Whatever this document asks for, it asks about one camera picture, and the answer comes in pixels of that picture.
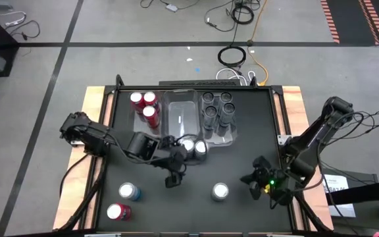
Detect coiled black floor cable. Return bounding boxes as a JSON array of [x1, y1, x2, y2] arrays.
[[216, 45, 247, 68], [230, 3, 255, 25]]

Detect wooden table board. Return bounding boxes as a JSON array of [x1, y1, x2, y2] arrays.
[[53, 85, 334, 231]]

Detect black horizontal bar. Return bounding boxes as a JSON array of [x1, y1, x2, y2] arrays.
[[326, 179, 379, 207]]

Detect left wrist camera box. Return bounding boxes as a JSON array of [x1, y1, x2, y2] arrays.
[[164, 174, 182, 190]]

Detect tall slim silver can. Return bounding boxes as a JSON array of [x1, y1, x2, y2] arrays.
[[202, 105, 219, 139], [218, 90, 234, 108], [216, 101, 237, 138], [201, 91, 216, 109]]

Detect white floor cable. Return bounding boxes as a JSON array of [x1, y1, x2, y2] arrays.
[[215, 67, 257, 86]]

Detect clear plastic bin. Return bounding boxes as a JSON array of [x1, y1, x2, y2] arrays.
[[162, 88, 199, 141], [199, 91, 240, 147], [130, 90, 163, 138]]

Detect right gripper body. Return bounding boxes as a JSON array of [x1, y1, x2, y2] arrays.
[[258, 168, 292, 205]]

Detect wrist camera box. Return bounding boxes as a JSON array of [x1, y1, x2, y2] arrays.
[[164, 174, 182, 190], [253, 155, 271, 171]]

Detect silver and blue soda can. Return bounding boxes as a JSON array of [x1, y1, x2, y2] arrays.
[[211, 182, 230, 202], [193, 140, 209, 161], [118, 182, 142, 202], [180, 138, 197, 161]]

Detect red Fanta soda can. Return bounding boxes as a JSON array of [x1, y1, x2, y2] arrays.
[[106, 202, 133, 221], [141, 105, 161, 129], [129, 91, 146, 115], [143, 90, 160, 111]]

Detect white paper sheet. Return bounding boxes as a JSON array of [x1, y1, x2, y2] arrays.
[[320, 173, 357, 218]]

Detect black power strip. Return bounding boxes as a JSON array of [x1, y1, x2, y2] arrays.
[[159, 79, 237, 87]]

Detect orange extension cable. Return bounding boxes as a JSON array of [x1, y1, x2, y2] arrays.
[[245, 0, 269, 86]]

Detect thin white cable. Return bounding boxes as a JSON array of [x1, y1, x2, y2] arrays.
[[0, 11, 28, 28]]

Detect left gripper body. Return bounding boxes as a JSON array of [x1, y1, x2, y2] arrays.
[[159, 136, 188, 174]]

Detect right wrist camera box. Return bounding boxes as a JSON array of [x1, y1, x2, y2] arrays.
[[253, 155, 271, 171]]

